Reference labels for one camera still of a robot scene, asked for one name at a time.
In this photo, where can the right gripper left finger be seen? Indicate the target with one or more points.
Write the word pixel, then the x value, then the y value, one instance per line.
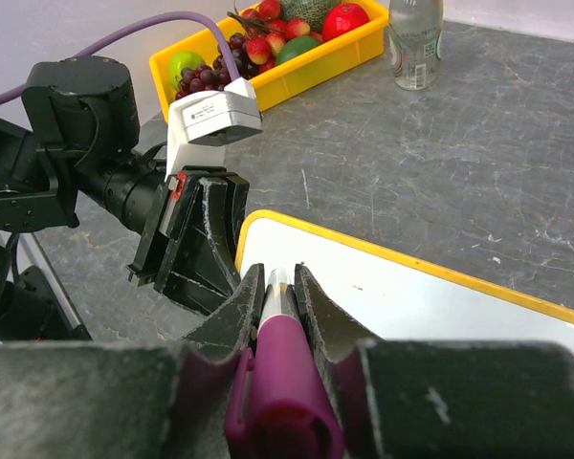
pixel 89 399

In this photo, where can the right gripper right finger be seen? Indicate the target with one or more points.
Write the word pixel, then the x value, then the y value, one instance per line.
pixel 438 398

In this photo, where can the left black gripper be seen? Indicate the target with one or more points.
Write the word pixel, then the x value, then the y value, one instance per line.
pixel 189 239

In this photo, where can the wood framed whiteboard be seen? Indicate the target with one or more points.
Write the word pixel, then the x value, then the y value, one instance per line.
pixel 398 296

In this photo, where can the pink capped whiteboard marker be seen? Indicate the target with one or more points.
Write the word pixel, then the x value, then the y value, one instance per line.
pixel 279 407

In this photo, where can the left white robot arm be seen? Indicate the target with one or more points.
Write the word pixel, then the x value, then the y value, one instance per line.
pixel 82 139

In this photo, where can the purple grape bunch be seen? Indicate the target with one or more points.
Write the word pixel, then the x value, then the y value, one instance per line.
pixel 216 77

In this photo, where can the yellow plastic tray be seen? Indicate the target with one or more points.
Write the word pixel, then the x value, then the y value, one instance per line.
pixel 294 77

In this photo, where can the light green apple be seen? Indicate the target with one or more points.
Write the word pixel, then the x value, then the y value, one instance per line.
pixel 180 61

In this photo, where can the dark green lime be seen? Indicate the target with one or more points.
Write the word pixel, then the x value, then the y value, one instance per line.
pixel 296 47

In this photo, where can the red strawberry cluster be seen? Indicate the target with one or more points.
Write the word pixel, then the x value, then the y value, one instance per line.
pixel 265 22

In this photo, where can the red apple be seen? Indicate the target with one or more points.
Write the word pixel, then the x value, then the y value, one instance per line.
pixel 344 18

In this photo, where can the clear glass bottle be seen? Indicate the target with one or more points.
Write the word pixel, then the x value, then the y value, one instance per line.
pixel 415 36

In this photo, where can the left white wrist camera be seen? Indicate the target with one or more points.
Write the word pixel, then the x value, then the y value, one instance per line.
pixel 201 125

